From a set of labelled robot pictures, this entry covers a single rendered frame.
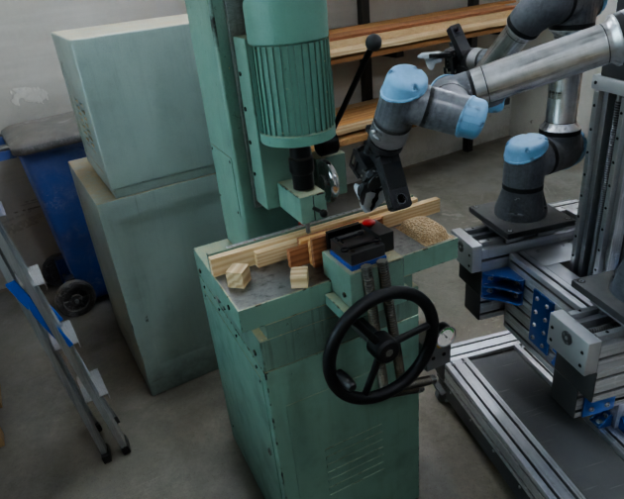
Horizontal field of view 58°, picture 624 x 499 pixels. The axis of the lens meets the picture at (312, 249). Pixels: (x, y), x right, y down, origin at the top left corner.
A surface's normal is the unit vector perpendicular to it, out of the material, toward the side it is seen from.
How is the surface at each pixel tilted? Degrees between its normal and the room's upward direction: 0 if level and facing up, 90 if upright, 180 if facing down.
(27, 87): 90
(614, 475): 0
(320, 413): 90
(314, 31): 90
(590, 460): 0
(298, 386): 90
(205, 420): 0
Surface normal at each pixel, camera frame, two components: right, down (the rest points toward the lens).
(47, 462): -0.09, -0.88
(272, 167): 0.44, 0.38
